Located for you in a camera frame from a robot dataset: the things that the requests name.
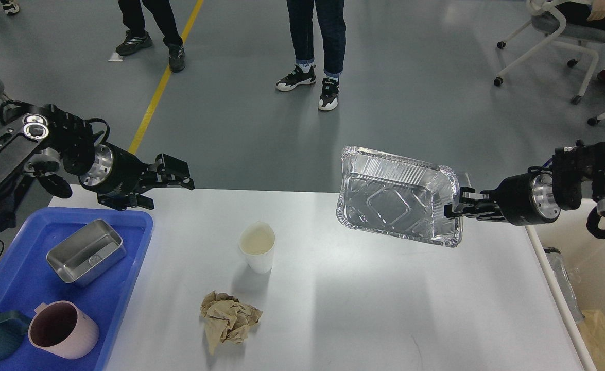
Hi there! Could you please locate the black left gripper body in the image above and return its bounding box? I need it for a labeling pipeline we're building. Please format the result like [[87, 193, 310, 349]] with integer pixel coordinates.
[[78, 143, 148, 197]]

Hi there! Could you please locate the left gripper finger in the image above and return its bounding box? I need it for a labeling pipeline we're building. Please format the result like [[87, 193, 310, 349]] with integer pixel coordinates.
[[96, 192, 154, 211], [145, 154, 196, 191]]

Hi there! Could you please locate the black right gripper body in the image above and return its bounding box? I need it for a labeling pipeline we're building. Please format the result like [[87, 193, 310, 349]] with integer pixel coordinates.
[[493, 172, 561, 226]]

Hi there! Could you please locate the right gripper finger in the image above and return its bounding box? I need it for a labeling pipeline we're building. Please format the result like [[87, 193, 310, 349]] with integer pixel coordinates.
[[458, 187, 496, 207], [443, 204, 503, 222]]

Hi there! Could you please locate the stainless steel rectangular container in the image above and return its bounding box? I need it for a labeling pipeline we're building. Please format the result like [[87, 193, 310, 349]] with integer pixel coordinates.
[[46, 219, 127, 288]]

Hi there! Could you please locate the aluminium foil tray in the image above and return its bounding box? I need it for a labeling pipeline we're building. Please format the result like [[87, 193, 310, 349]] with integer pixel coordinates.
[[336, 146, 463, 247]]

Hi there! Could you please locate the white paper cup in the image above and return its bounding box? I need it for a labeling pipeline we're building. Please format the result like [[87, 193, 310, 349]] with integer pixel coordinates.
[[238, 221, 276, 274]]

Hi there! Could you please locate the pink mug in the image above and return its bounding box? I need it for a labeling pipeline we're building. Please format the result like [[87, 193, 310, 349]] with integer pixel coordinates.
[[27, 300, 100, 360]]

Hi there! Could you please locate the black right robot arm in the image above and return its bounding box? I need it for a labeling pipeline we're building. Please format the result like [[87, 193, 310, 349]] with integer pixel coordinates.
[[444, 141, 605, 239]]

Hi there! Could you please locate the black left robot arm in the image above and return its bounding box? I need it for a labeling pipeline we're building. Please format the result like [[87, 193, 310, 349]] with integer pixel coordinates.
[[0, 100, 195, 232]]

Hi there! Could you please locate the clear plastic in bin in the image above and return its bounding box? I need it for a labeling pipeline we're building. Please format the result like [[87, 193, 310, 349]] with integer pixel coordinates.
[[543, 247, 585, 324]]

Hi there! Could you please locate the white plastic bin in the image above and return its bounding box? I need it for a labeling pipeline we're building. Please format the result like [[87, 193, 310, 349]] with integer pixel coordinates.
[[526, 199, 605, 370]]

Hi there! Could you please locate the white paper on floor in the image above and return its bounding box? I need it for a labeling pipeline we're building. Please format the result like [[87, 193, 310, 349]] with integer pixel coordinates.
[[108, 53, 123, 62]]

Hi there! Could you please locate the blue plastic tray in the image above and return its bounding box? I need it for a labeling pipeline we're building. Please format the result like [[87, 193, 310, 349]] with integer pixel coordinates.
[[0, 207, 153, 370]]

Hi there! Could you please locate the person in black trousers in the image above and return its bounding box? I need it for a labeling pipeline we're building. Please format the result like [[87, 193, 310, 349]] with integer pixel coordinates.
[[115, 0, 186, 73]]

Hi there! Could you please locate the crumpled brown paper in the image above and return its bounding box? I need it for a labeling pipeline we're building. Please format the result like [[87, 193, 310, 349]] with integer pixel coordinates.
[[200, 291, 263, 356]]

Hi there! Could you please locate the white office chair right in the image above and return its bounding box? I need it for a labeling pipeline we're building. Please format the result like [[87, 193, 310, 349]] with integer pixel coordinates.
[[493, 1, 605, 104]]

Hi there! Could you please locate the person in blue jeans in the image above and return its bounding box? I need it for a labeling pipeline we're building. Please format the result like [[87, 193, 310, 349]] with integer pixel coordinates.
[[275, 0, 347, 112]]

